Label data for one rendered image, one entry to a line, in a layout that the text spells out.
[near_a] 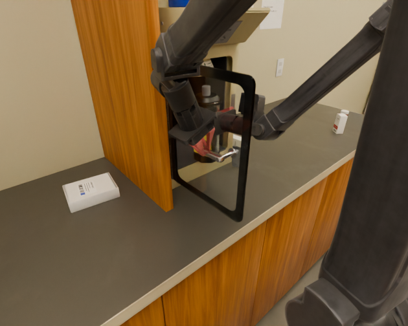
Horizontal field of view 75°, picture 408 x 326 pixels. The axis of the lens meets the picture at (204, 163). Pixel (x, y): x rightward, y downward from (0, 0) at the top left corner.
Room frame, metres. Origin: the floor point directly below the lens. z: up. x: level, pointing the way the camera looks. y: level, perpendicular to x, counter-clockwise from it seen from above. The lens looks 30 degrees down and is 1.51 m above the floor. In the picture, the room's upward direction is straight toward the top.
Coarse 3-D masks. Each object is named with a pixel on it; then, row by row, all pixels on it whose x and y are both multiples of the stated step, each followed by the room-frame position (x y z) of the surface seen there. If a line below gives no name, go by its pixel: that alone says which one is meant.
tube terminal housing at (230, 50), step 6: (162, 0) 0.79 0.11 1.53; (162, 6) 0.79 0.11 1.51; (168, 6) 0.80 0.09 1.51; (210, 48) 0.90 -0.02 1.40; (216, 48) 0.91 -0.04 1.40; (222, 48) 0.93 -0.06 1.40; (228, 48) 0.95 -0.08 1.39; (234, 48) 0.97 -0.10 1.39; (210, 54) 0.90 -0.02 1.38; (216, 54) 0.91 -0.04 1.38; (222, 54) 0.93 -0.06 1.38; (228, 54) 0.95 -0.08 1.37; (234, 54) 0.97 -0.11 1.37; (228, 60) 0.99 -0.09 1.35; (234, 60) 0.97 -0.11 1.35; (228, 66) 0.99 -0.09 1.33; (234, 66) 0.97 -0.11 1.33; (174, 180) 0.79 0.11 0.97; (174, 186) 0.79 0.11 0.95
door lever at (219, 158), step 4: (204, 148) 0.59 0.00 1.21; (204, 152) 0.58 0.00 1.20; (208, 152) 0.57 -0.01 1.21; (212, 152) 0.56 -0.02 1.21; (228, 152) 0.57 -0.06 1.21; (232, 152) 0.57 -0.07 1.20; (208, 156) 0.57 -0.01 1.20; (212, 156) 0.55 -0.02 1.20; (216, 156) 0.55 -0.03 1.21; (220, 156) 0.54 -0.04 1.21; (224, 156) 0.55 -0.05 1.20; (228, 156) 0.56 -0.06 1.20; (232, 156) 0.57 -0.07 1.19; (216, 160) 0.54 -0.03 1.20; (220, 160) 0.54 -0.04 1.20
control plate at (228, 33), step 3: (237, 21) 0.84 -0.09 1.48; (240, 21) 0.85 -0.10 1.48; (234, 24) 0.84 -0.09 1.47; (237, 24) 0.85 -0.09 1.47; (231, 27) 0.84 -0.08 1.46; (234, 27) 0.85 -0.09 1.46; (237, 27) 0.86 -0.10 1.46; (228, 30) 0.85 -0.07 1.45; (231, 30) 0.86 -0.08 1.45; (234, 30) 0.87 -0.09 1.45; (225, 33) 0.85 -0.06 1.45; (228, 33) 0.86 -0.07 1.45; (231, 33) 0.87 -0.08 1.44; (222, 36) 0.85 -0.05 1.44; (225, 36) 0.86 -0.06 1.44; (228, 36) 0.87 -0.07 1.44; (219, 39) 0.86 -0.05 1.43; (222, 39) 0.87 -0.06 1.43; (225, 39) 0.88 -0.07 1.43; (228, 39) 0.89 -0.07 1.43; (216, 42) 0.86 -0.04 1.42; (219, 42) 0.87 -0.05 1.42; (222, 42) 0.88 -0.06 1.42; (225, 42) 0.89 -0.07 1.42
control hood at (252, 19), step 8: (160, 8) 0.77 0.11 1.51; (168, 8) 0.74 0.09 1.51; (176, 8) 0.71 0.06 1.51; (184, 8) 0.69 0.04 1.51; (256, 8) 0.86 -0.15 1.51; (264, 8) 0.88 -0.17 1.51; (160, 16) 0.76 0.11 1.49; (168, 16) 0.73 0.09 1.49; (176, 16) 0.71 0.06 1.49; (248, 16) 0.85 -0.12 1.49; (256, 16) 0.87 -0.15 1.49; (264, 16) 0.90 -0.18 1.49; (160, 24) 0.76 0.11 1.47; (168, 24) 0.74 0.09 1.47; (240, 24) 0.86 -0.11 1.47; (248, 24) 0.88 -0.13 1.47; (256, 24) 0.91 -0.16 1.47; (240, 32) 0.90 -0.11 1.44; (248, 32) 0.92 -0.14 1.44; (232, 40) 0.91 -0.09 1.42; (240, 40) 0.93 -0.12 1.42
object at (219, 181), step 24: (216, 72) 0.62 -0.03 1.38; (216, 96) 0.62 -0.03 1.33; (240, 96) 0.56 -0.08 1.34; (216, 120) 0.62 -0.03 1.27; (240, 120) 0.56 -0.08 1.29; (216, 144) 0.61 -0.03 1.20; (240, 144) 0.56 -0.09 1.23; (192, 168) 0.69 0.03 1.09; (216, 168) 0.61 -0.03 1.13; (240, 168) 0.55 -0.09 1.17; (192, 192) 0.69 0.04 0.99; (216, 192) 0.61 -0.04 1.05; (240, 192) 0.55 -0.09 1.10; (240, 216) 0.54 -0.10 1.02
